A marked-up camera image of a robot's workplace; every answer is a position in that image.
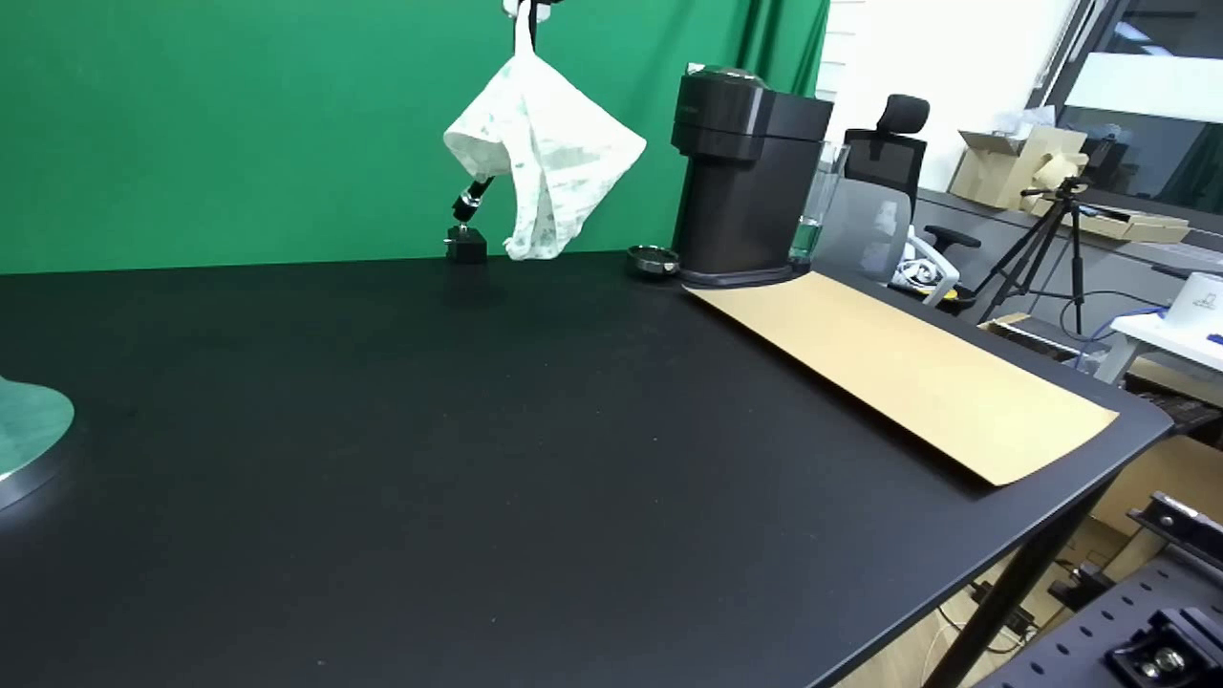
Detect white patterned cloth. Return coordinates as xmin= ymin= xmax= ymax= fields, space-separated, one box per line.
xmin=441 ymin=7 xmax=650 ymax=264

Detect black articulated stand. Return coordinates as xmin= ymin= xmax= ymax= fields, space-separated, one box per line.
xmin=445 ymin=174 xmax=496 ymax=269

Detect black coffee machine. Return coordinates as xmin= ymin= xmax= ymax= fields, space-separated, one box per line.
xmin=668 ymin=66 xmax=845 ymax=289

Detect small black round object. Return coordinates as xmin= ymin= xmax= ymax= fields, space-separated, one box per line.
xmin=626 ymin=241 xmax=685 ymax=284

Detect green backdrop curtain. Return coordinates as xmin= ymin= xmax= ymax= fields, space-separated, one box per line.
xmin=0 ymin=0 xmax=832 ymax=279

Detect black office chair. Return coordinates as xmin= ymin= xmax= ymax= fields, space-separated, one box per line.
xmin=843 ymin=90 xmax=932 ymax=201

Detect grey mesh chair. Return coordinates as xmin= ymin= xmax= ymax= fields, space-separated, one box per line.
xmin=816 ymin=174 xmax=919 ymax=286

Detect white plastic object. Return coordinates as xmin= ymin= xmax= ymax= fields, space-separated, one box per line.
xmin=888 ymin=237 xmax=969 ymax=308

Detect open cardboard box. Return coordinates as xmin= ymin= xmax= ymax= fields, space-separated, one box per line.
xmin=947 ymin=121 xmax=1090 ymax=213

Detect tan cardboard sheet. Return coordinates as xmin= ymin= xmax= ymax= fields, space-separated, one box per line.
xmin=681 ymin=269 xmax=1123 ymax=494

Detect black tripod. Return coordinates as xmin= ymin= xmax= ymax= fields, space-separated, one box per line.
xmin=973 ymin=188 xmax=1101 ymax=343

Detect flat cardboard piece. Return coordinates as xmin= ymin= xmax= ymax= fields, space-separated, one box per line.
xmin=1081 ymin=201 xmax=1197 ymax=247

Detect round glass plate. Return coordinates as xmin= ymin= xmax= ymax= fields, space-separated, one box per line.
xmin=0 ymin=376 xmax=82 ymax=486

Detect white box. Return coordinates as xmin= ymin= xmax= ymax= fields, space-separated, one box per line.
xmin=1108 ymin=272 xmax=1223 ymax=376

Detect black table leg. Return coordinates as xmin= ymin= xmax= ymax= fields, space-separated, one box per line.
xmin=923 ymin=504 xmax=1090 ymax=688

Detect black perforated breadboard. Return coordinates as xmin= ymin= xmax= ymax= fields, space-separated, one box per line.
xmin=976 ymin=490 xmax=1223 ymax=688

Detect camera on tripod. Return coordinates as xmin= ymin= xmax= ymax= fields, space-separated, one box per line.
xmin=1027 ymin=141 xmax=1101 ymax=199

